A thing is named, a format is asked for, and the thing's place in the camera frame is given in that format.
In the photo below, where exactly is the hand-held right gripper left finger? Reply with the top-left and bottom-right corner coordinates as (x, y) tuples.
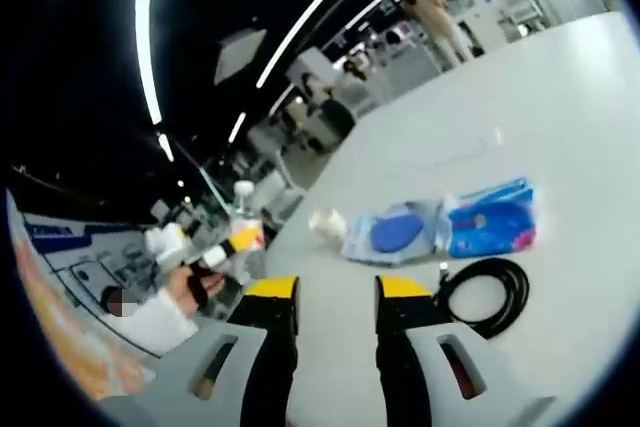
(144, 275), (301, 427)

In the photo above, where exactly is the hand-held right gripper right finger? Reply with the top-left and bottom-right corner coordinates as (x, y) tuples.
(374, 275), (556, 427)

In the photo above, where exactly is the clear plastic water bottle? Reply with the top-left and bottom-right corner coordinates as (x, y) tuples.
(228, 179), (267, 288)

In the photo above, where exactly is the white paper cup green print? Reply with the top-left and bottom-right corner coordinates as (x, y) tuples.
(307, 208), (348, 247)

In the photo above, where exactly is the black cable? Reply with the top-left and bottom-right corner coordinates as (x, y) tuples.
(437, 257), (531, 341)

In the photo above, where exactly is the clear packet with blue disc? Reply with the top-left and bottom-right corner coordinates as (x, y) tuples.
(342, 199), (447, 268)

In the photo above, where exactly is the blue printed tissue packet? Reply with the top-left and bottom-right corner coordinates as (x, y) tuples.
(443, 176), (537, 259)

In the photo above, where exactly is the white tabletop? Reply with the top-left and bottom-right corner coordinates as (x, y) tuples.
(263, 9), (637, 398)

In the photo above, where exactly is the person's left hand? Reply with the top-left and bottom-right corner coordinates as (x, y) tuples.
(168, 261), (227, 322)

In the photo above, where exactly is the black office chair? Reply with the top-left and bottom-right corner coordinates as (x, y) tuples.
(321, 98), (357, 154)

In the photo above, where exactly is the ceiling air vent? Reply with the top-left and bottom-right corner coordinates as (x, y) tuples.
(213, 28), (270, 87)

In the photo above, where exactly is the ceiling light strip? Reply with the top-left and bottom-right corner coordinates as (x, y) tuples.
(255, 0), (441, 89)
(133, 0), (164, 126)

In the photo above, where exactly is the wall display board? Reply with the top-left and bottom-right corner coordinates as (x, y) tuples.
(19, 211), (172, 309)

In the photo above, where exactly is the table cable tray lid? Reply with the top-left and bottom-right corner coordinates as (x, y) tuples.
(464, 126), (504, 148)

